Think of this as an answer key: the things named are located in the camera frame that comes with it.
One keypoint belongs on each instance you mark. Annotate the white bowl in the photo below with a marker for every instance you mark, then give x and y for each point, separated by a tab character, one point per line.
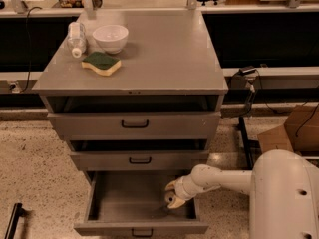
111	38

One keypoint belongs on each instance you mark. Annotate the grey drawer cabinet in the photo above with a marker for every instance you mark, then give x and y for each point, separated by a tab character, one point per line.
168	66

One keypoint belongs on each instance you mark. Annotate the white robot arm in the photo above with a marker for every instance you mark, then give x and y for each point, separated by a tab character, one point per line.
283	190

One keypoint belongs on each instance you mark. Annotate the bottom grey drawer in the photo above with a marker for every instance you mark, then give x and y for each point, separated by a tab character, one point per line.
132	203

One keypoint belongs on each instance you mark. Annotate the grey drawer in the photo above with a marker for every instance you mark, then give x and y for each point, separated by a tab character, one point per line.
134	126
138	160
132	203

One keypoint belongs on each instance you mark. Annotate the clear plastic bottle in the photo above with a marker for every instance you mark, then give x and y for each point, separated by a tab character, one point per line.
76	39

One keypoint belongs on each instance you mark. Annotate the green yellow sponge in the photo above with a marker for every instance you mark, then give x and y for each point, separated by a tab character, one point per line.
101	63

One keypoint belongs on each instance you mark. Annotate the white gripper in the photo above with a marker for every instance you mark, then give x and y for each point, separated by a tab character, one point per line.
181	188

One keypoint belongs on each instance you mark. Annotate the cardboard box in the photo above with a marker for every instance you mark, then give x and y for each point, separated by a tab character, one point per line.
299	133

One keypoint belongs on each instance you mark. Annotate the black bar on floor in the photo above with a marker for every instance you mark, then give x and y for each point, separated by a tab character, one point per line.
17	212

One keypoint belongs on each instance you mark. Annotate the middle grey drawer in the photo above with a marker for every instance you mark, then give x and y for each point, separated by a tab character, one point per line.
138	160

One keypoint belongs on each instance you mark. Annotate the black stand with cables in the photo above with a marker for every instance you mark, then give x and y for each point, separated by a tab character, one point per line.
249	75

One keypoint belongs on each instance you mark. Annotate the redbull can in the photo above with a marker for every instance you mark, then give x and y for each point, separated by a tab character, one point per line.
169	198

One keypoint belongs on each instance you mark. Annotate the top grey drawer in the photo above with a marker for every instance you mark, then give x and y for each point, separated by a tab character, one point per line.
134	126

